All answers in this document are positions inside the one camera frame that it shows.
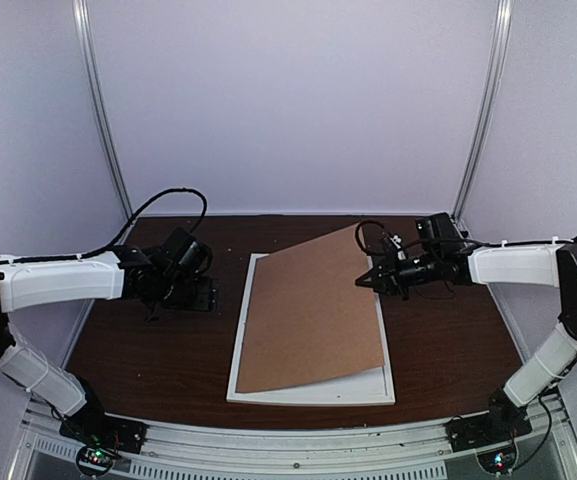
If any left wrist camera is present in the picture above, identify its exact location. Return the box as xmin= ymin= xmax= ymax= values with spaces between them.
xmin=162 ymin=227 xmax=213 ymax=279

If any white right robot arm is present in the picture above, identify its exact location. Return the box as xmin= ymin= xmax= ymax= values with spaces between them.
xmin=355 ymin=231 xmax=577 ymax=442

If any white picture frame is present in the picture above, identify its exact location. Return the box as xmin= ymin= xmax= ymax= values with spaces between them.
xmin=226 ymin=253 xmax=396 ymax=408

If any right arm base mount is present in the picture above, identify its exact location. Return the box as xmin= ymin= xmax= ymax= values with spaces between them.
xmin=445 ymin=388 xmax=532 ymax=477

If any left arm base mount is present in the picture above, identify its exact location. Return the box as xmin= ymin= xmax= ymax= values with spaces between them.
xmin=51 ymin=381 xmax=147 ymax=478

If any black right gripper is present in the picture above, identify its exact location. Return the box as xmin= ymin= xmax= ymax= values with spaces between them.
xmin=356 ymin=248 xmax=440 ymax=301

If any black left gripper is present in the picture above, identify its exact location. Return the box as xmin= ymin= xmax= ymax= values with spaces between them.
xmin=157 ymin=274 xmax=219 ymax=312

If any aluminium corner post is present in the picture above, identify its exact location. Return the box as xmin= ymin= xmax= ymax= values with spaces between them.
xmin=452 ymin=0 xmax=514 ymax=224
xmin=72 ymin=0 xmax=133 ymax=219

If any right aluminium corner post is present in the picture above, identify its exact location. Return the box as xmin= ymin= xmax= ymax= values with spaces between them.
xmin=452 ymin=0 xmax=514 ymax=224

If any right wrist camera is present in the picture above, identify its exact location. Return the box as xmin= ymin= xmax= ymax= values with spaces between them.
xmin=415 ymin=212 xmax=462 ymax=240

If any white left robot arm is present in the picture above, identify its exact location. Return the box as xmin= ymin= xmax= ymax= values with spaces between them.
xmin=0 ymin=241 xmax=217 ymax=444

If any black right camera cable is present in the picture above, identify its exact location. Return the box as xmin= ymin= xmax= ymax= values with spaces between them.
xmin=355 ymin=220 xmax=469 ymax=301

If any aluminium front rail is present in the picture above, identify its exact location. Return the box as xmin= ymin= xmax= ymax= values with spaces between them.
xmin=12 ymin=384 xmax=577 ymax=480

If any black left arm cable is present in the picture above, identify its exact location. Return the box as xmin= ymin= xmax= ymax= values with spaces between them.
xmin=0 ymin=186 xmax=208 ymax=266

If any left aluminium corner post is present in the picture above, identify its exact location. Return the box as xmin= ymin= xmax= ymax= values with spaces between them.
xmin=72 ymin=0 xmax=133 ymax=219

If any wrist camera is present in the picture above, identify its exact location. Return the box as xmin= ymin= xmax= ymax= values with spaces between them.
xmin=415 ymin=212 xmax=462 ymax=240
xmin=162 ymin=227 xmax=213 ymax=279

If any brown cardboard backing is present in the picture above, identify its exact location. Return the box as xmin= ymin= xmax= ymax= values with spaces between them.
xmin=235 ymin=226 xmax=385 ymax=394

